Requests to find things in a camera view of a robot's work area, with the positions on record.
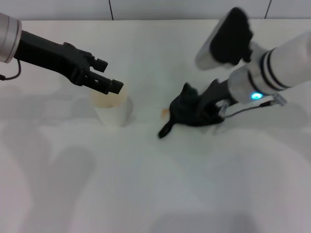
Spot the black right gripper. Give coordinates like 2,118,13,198
201,78,233,108

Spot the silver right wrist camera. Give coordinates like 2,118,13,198
194,7,255,71

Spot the dark blue rag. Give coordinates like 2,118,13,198
158,82,225,139

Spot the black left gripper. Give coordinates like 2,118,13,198
14,30,125,96

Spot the white paper cup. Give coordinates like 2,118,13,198
88,86,130,127

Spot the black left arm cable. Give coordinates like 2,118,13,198
0,60,22,82

